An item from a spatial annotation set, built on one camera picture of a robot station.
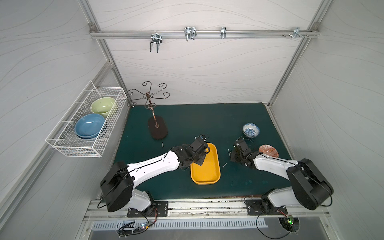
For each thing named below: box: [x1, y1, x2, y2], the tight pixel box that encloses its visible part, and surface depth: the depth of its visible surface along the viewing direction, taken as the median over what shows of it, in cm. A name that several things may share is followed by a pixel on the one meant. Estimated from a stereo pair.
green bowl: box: [90, 97, 116, 118], surface depth 73 cm
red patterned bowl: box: [258, 144, 279, 158], surface depth 93 cm
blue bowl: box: [74, 113, 105, 139], surface depth 64 cm
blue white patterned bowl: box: [242, 123, 260, 138], surface depth 104 cm
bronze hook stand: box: [127, 81, 170, 140], surface depth 92 cm
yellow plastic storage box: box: [190, 142, 221, 185], surface depth 86 cm
